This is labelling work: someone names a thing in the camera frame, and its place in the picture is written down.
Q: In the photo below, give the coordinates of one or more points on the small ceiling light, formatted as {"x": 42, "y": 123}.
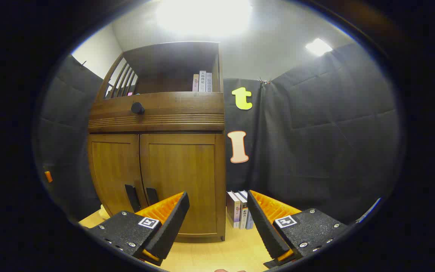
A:
{"x": 318, "y": 47}

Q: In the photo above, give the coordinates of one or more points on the thin pink-spined book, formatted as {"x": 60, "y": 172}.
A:
{"x": 195, "y": 83}

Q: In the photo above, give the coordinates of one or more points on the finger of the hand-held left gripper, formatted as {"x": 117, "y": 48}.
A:
{"x": 48, "y": 176}

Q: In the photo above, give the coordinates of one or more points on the wooden double-door shoe cabinet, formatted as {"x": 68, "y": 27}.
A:
{"x": 172, "y": 124}

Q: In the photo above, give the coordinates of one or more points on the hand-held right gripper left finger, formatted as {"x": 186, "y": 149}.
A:
{"x": 172, "y": 223}

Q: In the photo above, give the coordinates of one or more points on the wooden cabinet door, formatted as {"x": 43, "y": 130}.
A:
{"x": 183, "y": 170}
{"x": 113, "y": 166}

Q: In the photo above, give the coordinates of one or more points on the large ceiling light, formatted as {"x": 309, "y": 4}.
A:
{"x": 204, "y": 15}

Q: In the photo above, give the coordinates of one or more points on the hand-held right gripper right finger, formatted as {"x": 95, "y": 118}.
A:
{"x": 264, "y": 226}

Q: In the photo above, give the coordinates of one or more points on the white and purple book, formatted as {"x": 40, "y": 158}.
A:
{"x": 233, "y": 209}

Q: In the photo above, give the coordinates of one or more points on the grey-spined book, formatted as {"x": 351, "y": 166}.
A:
{"x": 209, "y": 82}

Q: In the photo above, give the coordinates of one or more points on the black round drawer knob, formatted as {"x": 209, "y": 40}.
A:
{"x": 138, "y": 108}

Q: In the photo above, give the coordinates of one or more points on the black backdrop cloth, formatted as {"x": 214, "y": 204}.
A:
{"x": 315, "y": 132}

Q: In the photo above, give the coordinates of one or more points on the white book dark label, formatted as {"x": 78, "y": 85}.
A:
{"x": 243, "y": 213}

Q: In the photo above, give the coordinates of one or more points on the tall white-spined book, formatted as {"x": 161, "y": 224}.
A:
{"x": 202, "y": 81}

